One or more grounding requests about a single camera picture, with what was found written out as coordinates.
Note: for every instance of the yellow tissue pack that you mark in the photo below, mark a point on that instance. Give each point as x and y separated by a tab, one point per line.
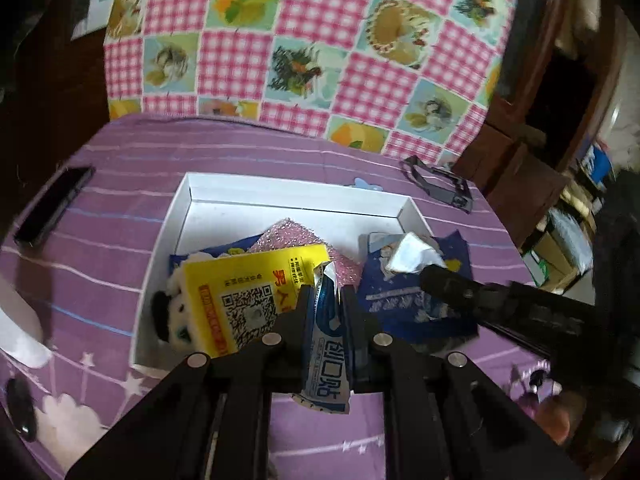
235	285

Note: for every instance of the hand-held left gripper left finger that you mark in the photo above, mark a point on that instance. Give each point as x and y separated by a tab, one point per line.
302	340

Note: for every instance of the black plastic clip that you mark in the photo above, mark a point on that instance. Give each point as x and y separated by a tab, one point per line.
457	195

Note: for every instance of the cluttered storage shelf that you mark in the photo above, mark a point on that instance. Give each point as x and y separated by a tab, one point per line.
560	240

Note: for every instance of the white blue bandage packet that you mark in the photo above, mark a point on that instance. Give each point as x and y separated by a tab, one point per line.
327	375

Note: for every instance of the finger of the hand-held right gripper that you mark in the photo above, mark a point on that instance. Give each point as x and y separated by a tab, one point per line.
460	292

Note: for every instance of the white cloth bag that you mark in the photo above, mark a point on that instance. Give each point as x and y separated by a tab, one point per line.
20	335

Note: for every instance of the black round object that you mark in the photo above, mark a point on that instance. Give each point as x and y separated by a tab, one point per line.
20	407

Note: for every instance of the white cardboard box tray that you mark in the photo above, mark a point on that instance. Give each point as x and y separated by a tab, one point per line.
280	210

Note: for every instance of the pink checked printed cloth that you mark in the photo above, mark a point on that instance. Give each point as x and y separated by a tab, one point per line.
320	35

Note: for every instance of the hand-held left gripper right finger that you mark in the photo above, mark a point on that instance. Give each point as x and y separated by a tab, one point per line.
357	360

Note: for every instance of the pink glitter sponge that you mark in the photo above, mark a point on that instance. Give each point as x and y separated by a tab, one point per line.
290	232

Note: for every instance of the person's right hand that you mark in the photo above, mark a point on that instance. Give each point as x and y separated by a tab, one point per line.
552	417

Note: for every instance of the panda plush toy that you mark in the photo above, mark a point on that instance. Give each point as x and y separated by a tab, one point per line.
167	310

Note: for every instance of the black phone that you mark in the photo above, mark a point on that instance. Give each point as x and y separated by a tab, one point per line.
55	205

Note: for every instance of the dark blue printed packet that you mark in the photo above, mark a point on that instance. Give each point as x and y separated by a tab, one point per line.
400	295

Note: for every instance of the wooden cabinet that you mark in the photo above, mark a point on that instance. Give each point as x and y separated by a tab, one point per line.
50	85
500	160

